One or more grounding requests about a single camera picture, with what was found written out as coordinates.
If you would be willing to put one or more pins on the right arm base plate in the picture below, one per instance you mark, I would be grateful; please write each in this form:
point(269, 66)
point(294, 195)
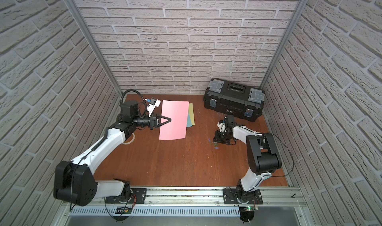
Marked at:
point(240, 197)

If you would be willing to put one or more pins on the light blue paper sheet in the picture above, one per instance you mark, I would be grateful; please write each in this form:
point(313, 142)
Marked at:
point(189, 122)

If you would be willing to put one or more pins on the left corner aluminium post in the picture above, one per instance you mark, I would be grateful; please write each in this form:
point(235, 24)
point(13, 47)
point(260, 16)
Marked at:
point(92, 42)

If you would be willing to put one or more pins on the black plastic toolbox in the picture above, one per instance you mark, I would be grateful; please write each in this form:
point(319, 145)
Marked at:
point(238, 100)

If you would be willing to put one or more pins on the pink paper sheet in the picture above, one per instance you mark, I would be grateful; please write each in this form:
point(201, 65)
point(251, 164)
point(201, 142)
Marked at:
point(177, 111)

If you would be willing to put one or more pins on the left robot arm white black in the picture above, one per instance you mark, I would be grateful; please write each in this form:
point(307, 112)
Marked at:
point(74, 180)

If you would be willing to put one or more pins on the corner aluminium post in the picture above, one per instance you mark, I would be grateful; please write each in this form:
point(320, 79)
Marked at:
point(92, 42)
point(285, 38)

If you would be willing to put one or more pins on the aluminium front rail frame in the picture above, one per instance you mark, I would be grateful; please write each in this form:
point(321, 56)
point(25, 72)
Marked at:
point(193, 202)

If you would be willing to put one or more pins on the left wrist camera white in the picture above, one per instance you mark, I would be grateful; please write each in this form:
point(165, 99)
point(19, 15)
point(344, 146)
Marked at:
point(151, 105)

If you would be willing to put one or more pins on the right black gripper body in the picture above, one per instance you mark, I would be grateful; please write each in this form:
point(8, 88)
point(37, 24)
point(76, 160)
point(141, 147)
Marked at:
point(222, 137)

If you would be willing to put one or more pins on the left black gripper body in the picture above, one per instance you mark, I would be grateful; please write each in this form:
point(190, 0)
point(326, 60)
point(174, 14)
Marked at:
point(153, 122)

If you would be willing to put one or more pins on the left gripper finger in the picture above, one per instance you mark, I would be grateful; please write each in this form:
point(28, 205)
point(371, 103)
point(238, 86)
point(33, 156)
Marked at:
point(162, 122)
point(160, 117)

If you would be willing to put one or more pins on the clear tape roll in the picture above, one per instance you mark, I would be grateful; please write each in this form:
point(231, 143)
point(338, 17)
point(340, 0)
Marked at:
point(130, 140)

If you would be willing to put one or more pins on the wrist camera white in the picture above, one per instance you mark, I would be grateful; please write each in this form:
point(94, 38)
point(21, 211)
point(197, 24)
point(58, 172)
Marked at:
point(222, 126)
point(151, 105)

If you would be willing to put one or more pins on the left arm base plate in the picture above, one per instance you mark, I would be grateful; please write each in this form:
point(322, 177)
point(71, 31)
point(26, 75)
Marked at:
point(133, 195)

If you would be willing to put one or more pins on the right corner aluminium post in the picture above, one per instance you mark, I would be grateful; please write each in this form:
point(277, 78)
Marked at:
point(285, 38)

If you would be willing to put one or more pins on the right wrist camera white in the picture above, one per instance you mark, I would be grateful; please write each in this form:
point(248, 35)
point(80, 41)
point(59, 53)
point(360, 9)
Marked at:
point(222, 126)

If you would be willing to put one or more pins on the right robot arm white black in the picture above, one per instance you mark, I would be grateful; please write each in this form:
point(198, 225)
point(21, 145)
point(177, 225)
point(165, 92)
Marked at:
point(262, 154)

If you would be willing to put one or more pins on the yellow paper sheet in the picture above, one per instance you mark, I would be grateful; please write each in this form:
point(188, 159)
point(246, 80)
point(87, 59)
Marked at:
point(191, 113)

